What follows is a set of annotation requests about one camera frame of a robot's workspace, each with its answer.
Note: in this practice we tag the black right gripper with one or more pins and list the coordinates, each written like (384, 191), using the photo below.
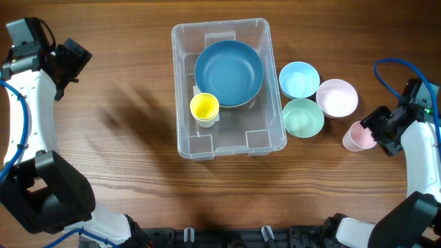
(372, 121)

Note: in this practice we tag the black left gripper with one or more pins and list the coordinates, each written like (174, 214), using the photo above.
(78, 63)

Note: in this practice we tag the pink plastic cup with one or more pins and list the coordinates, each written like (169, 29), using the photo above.
(358, 138)

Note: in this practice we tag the yellow plastic cup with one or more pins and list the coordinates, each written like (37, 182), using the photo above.
(204, 106)

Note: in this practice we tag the cream plastic cup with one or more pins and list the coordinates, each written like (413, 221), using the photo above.
(205, 123)

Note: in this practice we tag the blue plastic plate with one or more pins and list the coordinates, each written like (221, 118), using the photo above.
(229, 68)

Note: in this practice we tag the cream plastic plate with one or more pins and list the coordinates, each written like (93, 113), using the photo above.
(234, 102)

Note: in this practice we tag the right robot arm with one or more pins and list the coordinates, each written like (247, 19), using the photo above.
(405, 224)

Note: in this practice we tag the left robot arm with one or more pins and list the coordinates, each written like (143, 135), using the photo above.
(41, 190)

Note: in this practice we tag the pink plastic bowl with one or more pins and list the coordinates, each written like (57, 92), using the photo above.
(337, 98)

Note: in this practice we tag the mint green plastic bowl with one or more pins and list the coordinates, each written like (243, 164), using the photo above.
(303, 118)

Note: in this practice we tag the light blue plastic bowl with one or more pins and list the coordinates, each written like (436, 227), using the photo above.
(299, 80)

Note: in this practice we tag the clear plastic storage bin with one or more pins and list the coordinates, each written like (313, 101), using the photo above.
(256, 128)

